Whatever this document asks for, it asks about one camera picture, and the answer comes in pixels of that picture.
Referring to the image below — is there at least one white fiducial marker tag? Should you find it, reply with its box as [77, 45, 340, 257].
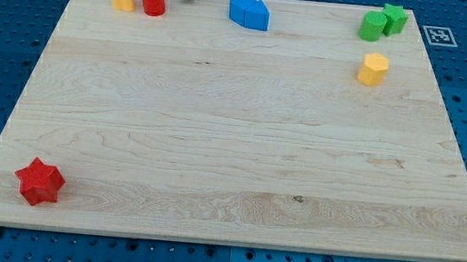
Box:
[422, 25, 457, 48]

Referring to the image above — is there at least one yellow hexagon block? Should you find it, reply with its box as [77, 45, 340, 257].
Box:
[357, 52, 389, 86]

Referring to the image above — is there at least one red cylinder block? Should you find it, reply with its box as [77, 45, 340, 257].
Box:
[142, 0, 166, 17]

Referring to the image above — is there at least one green cylinder block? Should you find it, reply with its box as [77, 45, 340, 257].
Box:
[357, 11, 388, 42]

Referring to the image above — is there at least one red star block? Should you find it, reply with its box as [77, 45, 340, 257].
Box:
[14, 158, 66, 206]

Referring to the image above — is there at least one light wooden board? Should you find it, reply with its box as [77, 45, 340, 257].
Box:
[0, 0, 467, 262]

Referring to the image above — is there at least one green star block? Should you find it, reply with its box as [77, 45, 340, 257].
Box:
[382, 3, 408, 36]

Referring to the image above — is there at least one blue crescent block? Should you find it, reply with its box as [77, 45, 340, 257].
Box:
[244, 0, 270, 31]

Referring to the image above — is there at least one blue cube block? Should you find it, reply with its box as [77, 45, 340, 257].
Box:
[228, 0, 257, 27]

